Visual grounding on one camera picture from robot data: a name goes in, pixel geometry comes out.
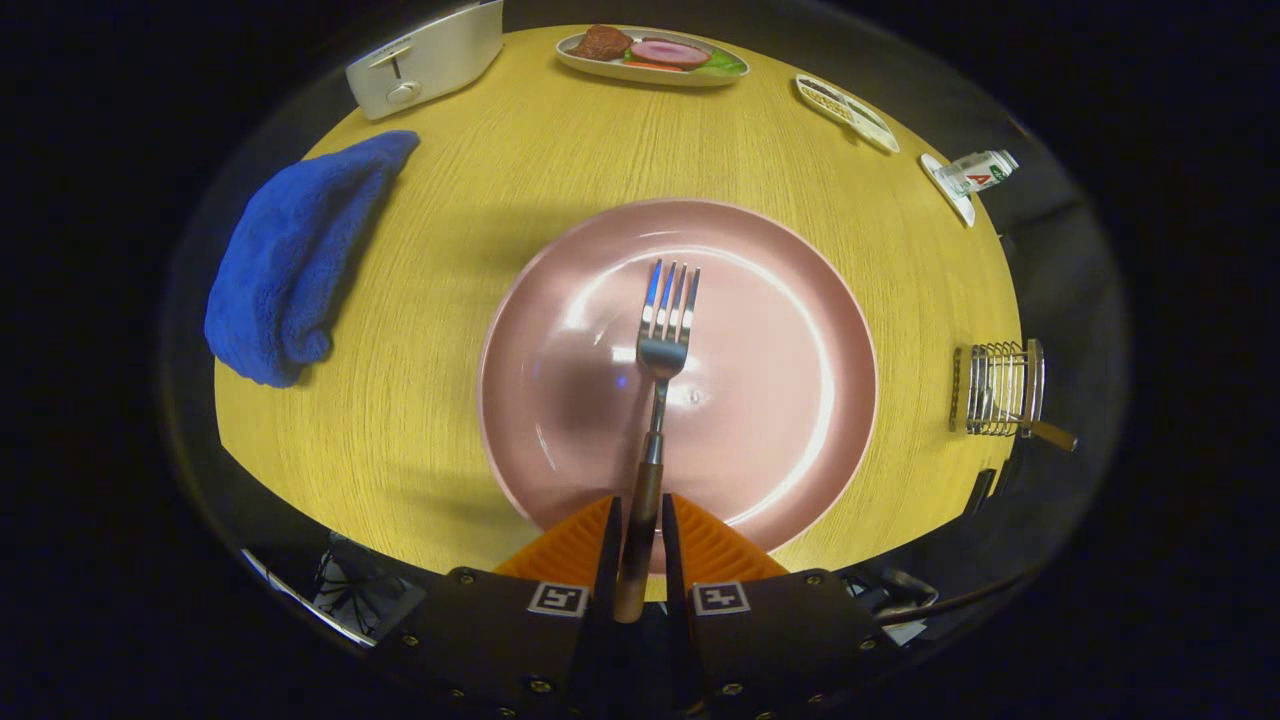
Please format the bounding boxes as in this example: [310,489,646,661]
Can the large brown steak piece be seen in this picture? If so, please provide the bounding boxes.
[570,25,634,61]

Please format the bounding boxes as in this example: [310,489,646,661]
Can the pink round plate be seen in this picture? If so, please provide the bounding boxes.
[477,198,879,576]

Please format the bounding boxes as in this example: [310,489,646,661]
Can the metal wire cutlery basket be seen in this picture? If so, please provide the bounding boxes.
[948,339,1047,438]

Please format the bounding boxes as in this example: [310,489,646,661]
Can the white toaster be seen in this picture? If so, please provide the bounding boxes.
[345,0,504,121]

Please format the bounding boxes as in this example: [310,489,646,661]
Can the wooden-handled metal spoon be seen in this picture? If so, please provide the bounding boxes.
[1025,418,1079,453]

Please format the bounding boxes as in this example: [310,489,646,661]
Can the white divided seasoning tray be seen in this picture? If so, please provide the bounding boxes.
[795,73,901,154]

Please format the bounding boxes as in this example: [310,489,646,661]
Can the pink ham slice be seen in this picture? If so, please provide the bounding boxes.
[630,38,713,69]

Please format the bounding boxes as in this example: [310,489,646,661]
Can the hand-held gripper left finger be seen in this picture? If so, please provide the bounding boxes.
[375,497,623,720]

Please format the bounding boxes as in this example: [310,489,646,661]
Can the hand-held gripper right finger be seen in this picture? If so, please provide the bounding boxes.
[660,495,906,720]

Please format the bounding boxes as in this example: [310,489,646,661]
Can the white oval food plate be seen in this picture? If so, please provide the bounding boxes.
[556,25,749,88]

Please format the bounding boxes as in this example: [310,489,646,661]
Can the white plastic drink bottle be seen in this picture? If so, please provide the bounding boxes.
[935,150,1019,196]

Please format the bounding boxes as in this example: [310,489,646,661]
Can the blue towel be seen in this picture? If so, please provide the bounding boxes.
[204,130,421,389]

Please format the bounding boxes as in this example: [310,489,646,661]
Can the black cable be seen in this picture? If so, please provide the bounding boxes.
[880,568,1036,623]

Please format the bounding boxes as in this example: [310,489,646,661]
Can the wooden-handled metal fork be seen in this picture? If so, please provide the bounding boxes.
[612,258,701,624]

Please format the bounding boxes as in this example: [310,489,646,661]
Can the white square coaster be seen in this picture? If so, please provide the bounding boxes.
[920,152,976,228]

